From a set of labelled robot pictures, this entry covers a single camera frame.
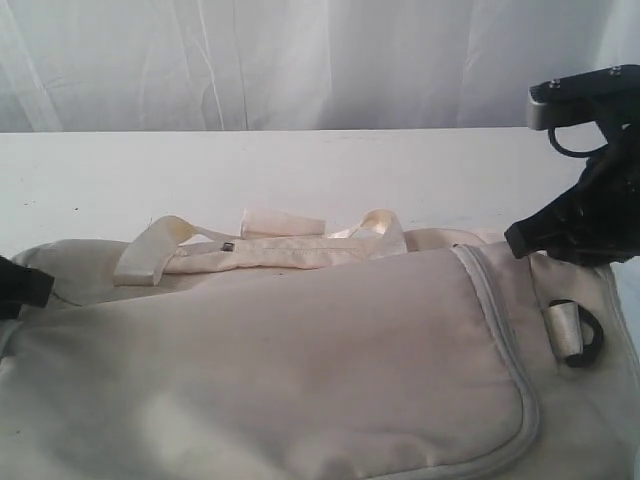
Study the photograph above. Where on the white backdrop curtain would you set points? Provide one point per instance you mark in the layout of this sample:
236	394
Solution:
288	65

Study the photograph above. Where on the cream duffel bag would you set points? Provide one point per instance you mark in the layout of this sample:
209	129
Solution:
294	354

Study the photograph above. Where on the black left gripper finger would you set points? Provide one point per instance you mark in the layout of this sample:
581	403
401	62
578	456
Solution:
20	286

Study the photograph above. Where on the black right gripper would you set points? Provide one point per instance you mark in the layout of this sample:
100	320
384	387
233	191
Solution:
595	222

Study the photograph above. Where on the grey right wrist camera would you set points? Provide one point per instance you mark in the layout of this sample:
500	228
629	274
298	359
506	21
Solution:
610	95

